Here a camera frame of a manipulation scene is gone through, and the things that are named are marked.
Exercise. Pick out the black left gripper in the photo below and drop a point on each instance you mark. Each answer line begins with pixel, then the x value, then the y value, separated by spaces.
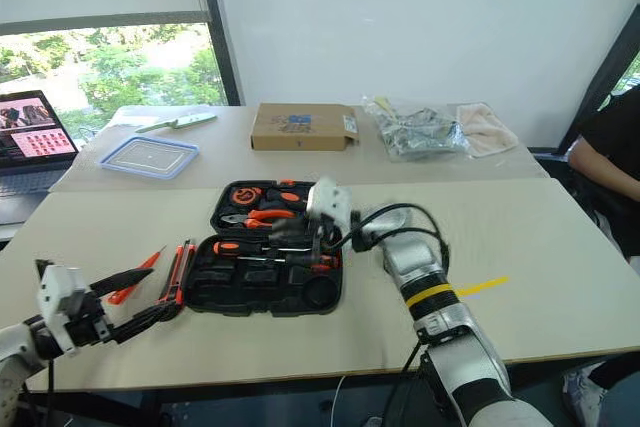
pixel 85 327

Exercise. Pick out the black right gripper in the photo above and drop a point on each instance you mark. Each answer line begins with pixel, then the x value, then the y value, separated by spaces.
pixel 327 244

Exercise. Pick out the slim orange pointed tool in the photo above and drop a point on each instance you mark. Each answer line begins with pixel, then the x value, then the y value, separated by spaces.
pixel 145 266

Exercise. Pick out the black orange utility knife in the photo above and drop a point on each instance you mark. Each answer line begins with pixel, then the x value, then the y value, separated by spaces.
pixel 177 272

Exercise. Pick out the black plastic tool case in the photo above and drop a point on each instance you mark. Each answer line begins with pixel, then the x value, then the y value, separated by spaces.
pixel 255 292

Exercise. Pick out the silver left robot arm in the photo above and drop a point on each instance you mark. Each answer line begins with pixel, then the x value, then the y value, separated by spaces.
pixel 12 347

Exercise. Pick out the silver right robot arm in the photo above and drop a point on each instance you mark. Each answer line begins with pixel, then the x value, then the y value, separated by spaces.
pixel 440 307

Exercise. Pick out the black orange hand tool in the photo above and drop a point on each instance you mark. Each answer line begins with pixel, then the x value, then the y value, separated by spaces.
pixel 287 197

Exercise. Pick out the black orange short screwdriver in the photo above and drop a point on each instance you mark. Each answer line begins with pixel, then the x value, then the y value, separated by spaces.
pixel 295 261

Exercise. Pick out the orange black tape measure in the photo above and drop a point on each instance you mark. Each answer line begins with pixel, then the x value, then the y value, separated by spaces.
pixel 245 195

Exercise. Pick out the orange black long screwdriver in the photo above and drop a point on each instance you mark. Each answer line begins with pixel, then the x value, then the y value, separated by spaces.
pixel 230 248

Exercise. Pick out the flat brown cardboard box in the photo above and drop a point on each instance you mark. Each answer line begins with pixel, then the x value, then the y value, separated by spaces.
pixel 300 127

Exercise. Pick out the clear blue-rimmed container lid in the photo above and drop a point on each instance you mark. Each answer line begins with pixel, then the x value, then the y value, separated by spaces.
pixel 149 157

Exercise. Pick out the pale green knife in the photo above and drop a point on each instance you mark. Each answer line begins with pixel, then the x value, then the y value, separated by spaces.
pixel 185 121

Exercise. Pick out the clear plastic bag of parts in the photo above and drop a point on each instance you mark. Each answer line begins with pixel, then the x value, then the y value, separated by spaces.
pixel 422 134

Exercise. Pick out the open grey laptop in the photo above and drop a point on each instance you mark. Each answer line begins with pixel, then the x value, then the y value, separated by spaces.
pixel 30 147

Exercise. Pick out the yellow tape strip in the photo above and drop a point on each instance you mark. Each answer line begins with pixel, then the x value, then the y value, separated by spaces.
pixel 482 286

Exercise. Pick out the cream fluffy towel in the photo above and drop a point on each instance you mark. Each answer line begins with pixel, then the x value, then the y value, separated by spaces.
pixel 487 129

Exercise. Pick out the person in black shirt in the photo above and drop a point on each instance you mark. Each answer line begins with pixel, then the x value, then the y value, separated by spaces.
pixel 607 147

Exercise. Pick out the white grey sneaker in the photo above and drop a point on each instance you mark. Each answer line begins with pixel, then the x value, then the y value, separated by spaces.
pixel 582 394

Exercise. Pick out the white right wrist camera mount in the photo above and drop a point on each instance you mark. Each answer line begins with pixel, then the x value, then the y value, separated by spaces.
pixel 329 199

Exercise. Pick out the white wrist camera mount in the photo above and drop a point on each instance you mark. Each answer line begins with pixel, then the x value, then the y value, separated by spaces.
pixel 329 199
pixel 57 292

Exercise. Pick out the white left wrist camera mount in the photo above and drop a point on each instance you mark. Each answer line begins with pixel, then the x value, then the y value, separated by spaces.
pixel 57 292

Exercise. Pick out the black window frame post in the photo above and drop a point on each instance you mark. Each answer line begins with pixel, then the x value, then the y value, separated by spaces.
pixel 217 22

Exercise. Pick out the black slanted window frame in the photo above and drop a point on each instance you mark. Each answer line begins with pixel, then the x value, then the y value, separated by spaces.
pixel 605 77

